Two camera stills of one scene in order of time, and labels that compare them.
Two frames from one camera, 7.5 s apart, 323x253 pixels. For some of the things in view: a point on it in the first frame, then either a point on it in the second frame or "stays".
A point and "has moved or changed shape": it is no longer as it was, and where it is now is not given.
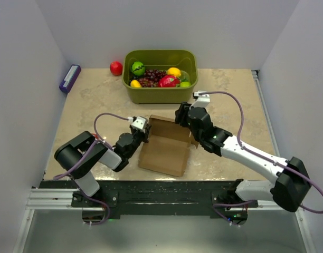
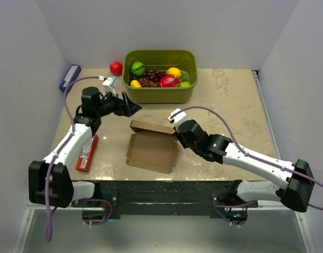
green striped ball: (138, 68) stays
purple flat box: (69, 78) stays
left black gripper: (145, 135) → (131, 107)
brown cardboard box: (168, 147) has moved or changed shape
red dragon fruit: (169, 81) stays
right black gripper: (181, 114) → (179, 136)
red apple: (116, 68) stays
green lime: (184, 84) stays
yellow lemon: (174, 70) stays
